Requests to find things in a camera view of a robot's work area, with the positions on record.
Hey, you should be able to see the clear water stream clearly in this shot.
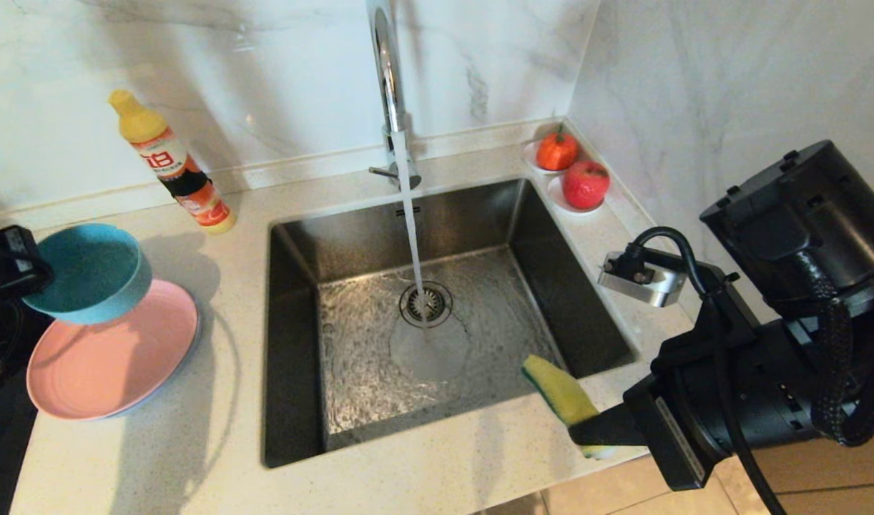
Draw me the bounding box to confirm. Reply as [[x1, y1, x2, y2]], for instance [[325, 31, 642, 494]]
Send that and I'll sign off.
[[393, 131, 433, 340]]

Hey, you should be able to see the stainless steel sink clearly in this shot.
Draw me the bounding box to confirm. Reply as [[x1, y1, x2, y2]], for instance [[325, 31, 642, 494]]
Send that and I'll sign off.
[[263, 179, 639, 469]]

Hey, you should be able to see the chrome faucet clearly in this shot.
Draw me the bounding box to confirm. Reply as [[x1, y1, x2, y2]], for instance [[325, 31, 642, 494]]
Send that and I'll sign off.
[[365, 0, 422, 191]]

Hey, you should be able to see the orange detergent bottle yellow cap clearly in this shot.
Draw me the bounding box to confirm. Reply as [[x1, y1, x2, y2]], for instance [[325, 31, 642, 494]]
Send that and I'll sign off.
[[108, 89, 237, 235]]

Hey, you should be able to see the yellow green sponge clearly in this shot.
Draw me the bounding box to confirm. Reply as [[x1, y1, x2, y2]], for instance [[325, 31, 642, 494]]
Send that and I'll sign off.
[[521, 354, 624, 460]]

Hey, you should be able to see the red toy apple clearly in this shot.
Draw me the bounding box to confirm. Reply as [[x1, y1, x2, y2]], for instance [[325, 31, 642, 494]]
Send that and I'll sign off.
[[561, 160, 612, 210]]

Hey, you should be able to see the blue bowl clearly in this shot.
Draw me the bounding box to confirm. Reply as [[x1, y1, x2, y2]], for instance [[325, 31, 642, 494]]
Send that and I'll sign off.
[[22, 223, 154, 325]]

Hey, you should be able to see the pink plate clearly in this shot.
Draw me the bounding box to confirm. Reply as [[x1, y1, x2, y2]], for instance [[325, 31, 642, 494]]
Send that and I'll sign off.
[[26, 279, 200, 421]]

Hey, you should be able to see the orange toy persimmon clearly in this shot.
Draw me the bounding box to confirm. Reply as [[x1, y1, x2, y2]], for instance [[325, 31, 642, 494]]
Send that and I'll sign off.
[[535, 125, 579, 172]]

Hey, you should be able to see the metal sink drain strainer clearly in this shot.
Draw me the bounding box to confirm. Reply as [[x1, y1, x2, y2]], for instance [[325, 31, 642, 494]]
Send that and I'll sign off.
[[399, 281, 453, 329]]

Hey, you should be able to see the light blue plate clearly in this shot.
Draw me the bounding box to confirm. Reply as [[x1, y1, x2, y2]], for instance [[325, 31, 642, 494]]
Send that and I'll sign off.
[[115, 300, 204, 420]]

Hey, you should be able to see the small white dish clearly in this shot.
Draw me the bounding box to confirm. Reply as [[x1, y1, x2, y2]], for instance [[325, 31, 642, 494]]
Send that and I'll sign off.
[[521, 139, 577, 177], [546, 175, 605, 215]]

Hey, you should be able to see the brown wooden cabinet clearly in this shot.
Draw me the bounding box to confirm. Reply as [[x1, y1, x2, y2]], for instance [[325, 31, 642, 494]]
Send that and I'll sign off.
[[712, 422, 874, 515]]

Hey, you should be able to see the black induction cooktop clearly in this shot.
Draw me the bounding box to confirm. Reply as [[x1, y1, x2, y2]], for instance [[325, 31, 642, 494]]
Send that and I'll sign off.
[[0, 299, 51, 515]]

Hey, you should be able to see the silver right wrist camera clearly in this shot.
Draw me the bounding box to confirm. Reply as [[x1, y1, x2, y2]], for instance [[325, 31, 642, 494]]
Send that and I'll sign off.
[[597, 250, 689, 309]]

